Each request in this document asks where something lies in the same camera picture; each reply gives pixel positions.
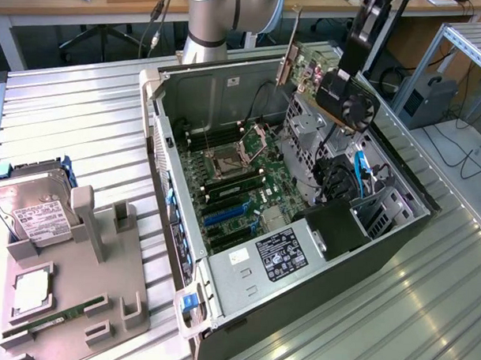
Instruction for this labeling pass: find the silver hard disk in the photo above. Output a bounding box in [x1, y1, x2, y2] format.
[0, 167, 77, 250]

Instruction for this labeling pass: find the black plastic shroud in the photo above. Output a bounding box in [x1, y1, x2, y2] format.
[302, 198, 374, 265]

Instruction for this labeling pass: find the black power wire bundle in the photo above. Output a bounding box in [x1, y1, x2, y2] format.
[314, 152, 363, 203]

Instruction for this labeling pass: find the aluminium frame table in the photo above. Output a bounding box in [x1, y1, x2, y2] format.
[400, 17, 481, 118]

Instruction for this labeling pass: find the green motherboard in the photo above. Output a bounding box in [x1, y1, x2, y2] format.
[170, 118, 309, 259]

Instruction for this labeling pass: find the silver socket cover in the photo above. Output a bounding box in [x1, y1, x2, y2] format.
[237, 122, 276, 166]

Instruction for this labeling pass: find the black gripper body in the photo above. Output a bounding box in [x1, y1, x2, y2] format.
[347, 0, 395, 43]

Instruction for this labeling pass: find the silver disk bay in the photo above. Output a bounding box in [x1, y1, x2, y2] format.
[349, 186, 419, 242]

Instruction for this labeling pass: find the silver power supply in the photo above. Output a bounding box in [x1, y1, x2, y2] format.
[201, 216, 318, 324]

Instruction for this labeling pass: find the open black PC case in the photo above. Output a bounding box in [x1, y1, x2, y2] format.
[129, 45, 447, 360]

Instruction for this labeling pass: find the green RAM stick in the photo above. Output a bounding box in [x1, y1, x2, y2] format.
[205, 177, 262, 202]
[1, 292, 106, 340]

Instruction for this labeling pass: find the silver perforated drive cage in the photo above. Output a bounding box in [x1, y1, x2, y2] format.
[281, 90, 370, 201]

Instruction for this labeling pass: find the grey machine box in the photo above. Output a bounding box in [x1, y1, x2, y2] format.
[396, 73, 461, 133]

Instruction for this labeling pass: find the silver CPU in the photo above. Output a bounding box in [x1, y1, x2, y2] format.
[13, 272, 51, 315]

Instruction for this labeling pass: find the blue data wire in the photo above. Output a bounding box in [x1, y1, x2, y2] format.
[352, 149, 372, 202]

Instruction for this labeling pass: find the grey parts rack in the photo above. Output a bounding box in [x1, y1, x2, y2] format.
[0, 182, 157, 360]

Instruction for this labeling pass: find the black office chair base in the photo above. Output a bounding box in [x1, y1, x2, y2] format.
[308, 15, 356, 35]
[57, 21, 150, 66]

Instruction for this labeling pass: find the green GPU with black fan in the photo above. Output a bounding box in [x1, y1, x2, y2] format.
[273, 3, 385, 135]

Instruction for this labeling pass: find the CPU socket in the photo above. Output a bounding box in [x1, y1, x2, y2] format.
[202, 144, 246, 182]

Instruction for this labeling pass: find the grey hanging cable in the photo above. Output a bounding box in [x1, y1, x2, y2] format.
[137, 0, 177, 61]

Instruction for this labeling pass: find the wooden desk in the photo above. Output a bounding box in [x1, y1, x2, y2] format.
[0, 0, 481, 89]

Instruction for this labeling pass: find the black expansion slot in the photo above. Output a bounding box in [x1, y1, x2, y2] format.
[201, 193, 246, 217]
[205, 222, 250, 241]

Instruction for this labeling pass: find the blue case latch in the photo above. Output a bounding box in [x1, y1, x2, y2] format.
[179, 292, 201, 314]

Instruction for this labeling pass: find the silver chipset heat sink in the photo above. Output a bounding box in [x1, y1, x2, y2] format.
[261, 209, 292, 234]

